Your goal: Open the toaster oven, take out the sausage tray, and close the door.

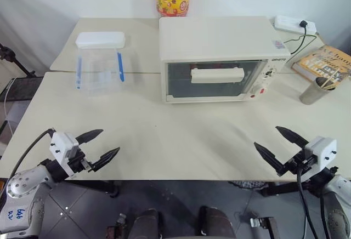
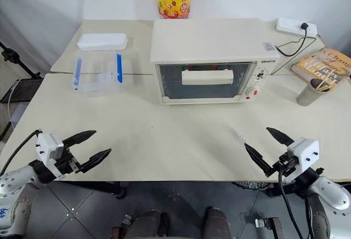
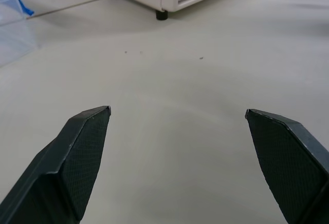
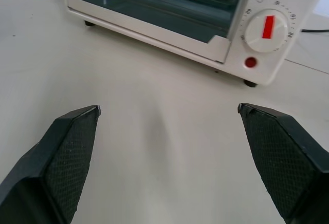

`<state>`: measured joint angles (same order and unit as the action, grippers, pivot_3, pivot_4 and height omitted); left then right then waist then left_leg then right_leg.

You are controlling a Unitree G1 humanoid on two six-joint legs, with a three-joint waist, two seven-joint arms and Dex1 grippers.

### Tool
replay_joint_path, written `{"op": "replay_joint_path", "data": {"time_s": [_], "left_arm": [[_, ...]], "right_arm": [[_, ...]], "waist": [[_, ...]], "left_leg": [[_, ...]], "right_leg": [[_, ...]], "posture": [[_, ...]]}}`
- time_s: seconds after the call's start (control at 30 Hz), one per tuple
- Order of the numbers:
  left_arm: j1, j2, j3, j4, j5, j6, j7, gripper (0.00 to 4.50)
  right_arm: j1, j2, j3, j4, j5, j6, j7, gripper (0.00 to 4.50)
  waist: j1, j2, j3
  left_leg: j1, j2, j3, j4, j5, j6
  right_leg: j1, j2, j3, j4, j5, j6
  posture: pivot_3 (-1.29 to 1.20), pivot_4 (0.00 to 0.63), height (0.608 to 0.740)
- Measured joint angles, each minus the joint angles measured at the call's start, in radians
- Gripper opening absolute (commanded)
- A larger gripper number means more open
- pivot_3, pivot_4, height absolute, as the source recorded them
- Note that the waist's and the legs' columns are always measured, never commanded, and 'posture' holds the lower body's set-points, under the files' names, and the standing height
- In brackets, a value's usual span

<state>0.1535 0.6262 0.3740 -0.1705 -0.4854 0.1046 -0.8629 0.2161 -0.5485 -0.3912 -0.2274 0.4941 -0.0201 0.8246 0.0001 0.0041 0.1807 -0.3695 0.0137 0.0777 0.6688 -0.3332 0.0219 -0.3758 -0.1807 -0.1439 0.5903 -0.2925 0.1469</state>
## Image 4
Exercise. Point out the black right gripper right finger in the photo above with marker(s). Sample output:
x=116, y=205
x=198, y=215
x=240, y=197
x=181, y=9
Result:
x=288, y=157

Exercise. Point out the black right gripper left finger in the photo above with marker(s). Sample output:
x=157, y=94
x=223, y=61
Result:
x=43, y=162

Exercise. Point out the white toaster oven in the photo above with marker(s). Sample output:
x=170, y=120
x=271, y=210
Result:
x=259, y=62

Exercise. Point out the glass oven door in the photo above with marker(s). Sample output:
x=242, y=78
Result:
x=154, y=10

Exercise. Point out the red indicator light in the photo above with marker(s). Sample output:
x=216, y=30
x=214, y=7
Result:
x=251, y=62

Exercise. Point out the white timer knob red stripe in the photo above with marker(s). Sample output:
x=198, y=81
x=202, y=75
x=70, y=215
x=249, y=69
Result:
x=266, y=30

